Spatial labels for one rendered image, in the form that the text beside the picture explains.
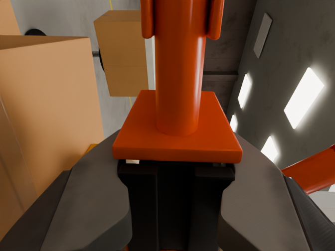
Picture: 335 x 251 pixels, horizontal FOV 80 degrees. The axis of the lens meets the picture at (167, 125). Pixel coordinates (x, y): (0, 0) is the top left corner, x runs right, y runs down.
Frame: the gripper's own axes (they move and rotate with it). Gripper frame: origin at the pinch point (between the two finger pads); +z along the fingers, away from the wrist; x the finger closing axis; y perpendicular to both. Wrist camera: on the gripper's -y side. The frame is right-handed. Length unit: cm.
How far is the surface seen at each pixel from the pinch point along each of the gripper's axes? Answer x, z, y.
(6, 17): -66, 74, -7
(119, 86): -49, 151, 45
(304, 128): 276, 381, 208
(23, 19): -121, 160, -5
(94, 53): -70, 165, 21
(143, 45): -25, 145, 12
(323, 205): 108, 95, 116
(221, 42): 176, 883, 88
